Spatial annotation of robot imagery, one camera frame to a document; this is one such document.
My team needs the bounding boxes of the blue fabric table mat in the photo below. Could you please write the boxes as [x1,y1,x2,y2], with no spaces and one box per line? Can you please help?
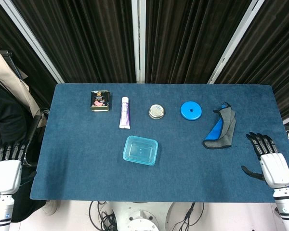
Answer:
[29,83,289,204]

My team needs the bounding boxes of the blue translucent plastic lid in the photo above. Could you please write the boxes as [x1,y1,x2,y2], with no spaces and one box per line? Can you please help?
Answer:
[122,135,159,166]

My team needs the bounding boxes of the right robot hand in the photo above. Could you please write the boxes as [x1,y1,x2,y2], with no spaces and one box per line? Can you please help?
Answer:
[240,131,289,190]

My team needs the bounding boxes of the grey blue cloth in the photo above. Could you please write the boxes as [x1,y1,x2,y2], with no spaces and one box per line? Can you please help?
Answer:
[202,102,237,149]

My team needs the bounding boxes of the white frame post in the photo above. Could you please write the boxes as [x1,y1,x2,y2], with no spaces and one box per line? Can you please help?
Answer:
[0,0,65,84]
[208,0,266,85]
[131,0,147,84]

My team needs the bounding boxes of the black cable bundle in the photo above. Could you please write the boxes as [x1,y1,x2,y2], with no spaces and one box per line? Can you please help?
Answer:
[171,202,205,231]
[88,200,118,231]

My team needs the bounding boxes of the beige jacket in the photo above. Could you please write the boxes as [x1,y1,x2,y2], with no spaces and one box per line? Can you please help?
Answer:
[0,44,41,116]

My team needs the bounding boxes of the blue round disc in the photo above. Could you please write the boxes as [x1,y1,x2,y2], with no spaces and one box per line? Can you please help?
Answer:
[180,101,202,120]

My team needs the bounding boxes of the black chair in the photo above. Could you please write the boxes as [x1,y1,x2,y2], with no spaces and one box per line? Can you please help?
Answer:
[0,49,24,79]

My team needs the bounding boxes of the black square tin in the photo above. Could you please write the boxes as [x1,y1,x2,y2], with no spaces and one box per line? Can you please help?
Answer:
[90,90,111,113]

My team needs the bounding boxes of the black pleated curtain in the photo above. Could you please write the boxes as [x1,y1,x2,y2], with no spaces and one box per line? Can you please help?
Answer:
[0,0,58,109]
[11,0,137,84]
[215,0,289,121]
[144,0,253,84]

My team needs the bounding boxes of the purple white tube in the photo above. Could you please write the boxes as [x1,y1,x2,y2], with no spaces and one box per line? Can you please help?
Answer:
[118,96,131,130]

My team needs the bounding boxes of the white shoe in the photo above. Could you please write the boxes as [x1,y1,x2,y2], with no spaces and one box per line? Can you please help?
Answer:
[41,199,61,217]

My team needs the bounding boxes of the round metal tin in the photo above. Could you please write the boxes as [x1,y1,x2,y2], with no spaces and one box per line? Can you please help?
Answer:
[148,103,165,119]

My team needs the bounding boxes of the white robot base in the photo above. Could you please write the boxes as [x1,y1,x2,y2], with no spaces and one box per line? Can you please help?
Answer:
[110,201,179,231]

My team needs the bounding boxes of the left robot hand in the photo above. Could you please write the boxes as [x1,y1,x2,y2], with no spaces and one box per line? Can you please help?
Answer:
[0,141,37,195]

